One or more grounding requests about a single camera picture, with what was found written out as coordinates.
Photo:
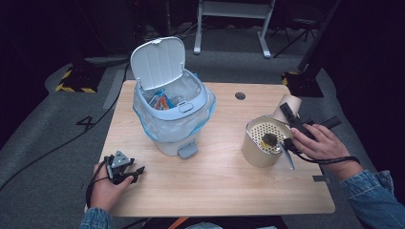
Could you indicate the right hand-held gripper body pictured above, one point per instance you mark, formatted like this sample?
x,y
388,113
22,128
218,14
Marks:
x,y
305,122

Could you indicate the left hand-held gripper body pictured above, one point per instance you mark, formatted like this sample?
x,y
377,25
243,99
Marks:
x,y
121,160

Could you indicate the yellow-brown food scraps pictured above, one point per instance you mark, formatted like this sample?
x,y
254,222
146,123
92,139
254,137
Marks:
x,y
269,140

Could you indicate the beige canister with perforated strainer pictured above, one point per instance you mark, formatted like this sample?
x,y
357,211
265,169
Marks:
x,y
254,152

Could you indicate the white pedal trash bin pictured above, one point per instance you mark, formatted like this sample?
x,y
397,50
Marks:
x,y
157,63

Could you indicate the person's right hand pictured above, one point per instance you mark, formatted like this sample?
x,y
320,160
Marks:
x,y
321,144

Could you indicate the person's left hand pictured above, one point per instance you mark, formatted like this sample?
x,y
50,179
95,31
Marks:
x,y
105,194

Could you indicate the black stand base hazard tape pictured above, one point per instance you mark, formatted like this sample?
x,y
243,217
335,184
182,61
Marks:
x,y
82,79
304,84

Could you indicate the clear blue-edged bin liner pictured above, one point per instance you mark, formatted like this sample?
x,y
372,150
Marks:
x,y
178,130

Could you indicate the grey tape piece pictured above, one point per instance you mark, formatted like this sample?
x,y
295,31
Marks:
x,y
321,178

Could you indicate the black tripod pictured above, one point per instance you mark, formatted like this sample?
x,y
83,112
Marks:
x,y
299,33

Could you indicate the black slanted stand pole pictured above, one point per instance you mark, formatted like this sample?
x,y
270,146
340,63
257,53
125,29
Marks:
x,y
318,35

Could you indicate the white metal desk frame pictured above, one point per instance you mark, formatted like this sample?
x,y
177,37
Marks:
x,y
234,9

